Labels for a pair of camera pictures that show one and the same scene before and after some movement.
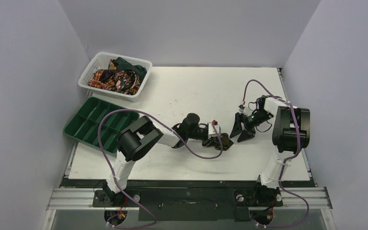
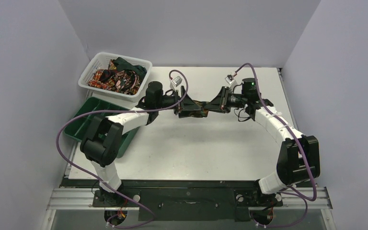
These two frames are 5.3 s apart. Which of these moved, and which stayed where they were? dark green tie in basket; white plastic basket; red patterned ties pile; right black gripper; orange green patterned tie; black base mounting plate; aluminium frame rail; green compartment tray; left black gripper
Moved: right black gripper; left black gripper; orange green patterned tie
Stayed: dark green tie in basket; aluminium frame rail; black base mounting plate; red patterned ties pile; white plastic basket; green compartment tray
